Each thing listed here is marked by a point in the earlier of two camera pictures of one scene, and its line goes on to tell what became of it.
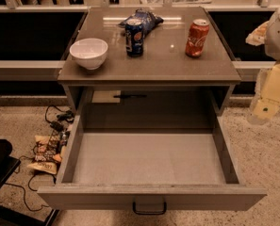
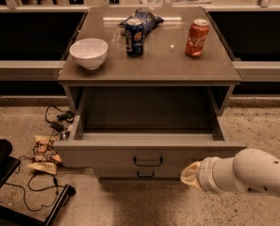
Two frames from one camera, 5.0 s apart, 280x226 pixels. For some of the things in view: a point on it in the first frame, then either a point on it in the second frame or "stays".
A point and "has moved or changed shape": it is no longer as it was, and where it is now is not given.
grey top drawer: x=152 y=171 has moved or changed shape
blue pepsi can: x=134 y=37 stays
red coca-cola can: x=196 y=38 stays
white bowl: x=90 y=53 stays
